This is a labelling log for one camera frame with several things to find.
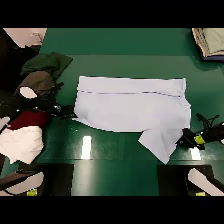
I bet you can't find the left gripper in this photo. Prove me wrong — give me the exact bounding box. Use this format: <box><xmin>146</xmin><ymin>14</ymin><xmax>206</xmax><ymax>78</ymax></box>
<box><xmin>49</xmin><ymin>104</ymin><xmax>79</xmax><ymax>120</ymax></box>

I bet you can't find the beige folded garment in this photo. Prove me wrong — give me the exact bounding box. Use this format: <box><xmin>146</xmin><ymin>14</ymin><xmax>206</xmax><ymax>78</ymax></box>
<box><xmin>190</xmin><ymin>27</ymin><xmax>210</xmax><ymax>60</ymax></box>

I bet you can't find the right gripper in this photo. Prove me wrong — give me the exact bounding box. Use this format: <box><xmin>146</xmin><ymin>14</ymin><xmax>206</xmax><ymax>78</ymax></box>
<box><xmin>175</xmin><ymin>127</ymin><xmax>205</xmax><ymax>148</ymax></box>

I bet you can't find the dark red garment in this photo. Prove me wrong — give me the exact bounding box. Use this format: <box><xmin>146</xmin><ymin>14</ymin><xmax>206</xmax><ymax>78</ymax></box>
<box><xmin>7</xmin><ymin>109</ymin><xmax>51</xmax><ymax>131</ymax></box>

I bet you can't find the dark green garment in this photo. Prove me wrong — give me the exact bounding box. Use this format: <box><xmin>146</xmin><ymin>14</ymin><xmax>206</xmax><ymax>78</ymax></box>
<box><xmin>20</xmin><ymin>51</ymin><xmax>74</xmax><ymax>80</ymax></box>

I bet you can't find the grey-brown garment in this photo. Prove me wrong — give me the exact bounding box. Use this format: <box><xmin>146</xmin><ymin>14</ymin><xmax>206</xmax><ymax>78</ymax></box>
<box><xmin>14</xmin><ymin>70</ymin><xmax>57</xmax><ymax>98</ymax></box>

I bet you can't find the white garment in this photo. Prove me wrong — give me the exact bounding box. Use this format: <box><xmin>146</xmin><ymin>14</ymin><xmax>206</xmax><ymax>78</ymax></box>
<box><xmin>0</xmin><ymin>125</ymin><xmax>45</xmax><ymax>165</ymax></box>

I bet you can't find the white T-shirt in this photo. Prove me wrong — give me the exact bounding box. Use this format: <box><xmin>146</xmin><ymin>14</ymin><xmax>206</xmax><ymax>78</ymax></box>
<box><xmin>72</xmin><ymin>75</ymin><xmax>193</xmax><ymax>165</ymax></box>

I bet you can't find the pale green folded garment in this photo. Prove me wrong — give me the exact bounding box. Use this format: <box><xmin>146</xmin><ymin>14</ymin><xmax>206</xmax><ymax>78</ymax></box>
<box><xmin>201</xmin><ymin>27</ymin><xmax>224</xmax><ymax>57</ymax></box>

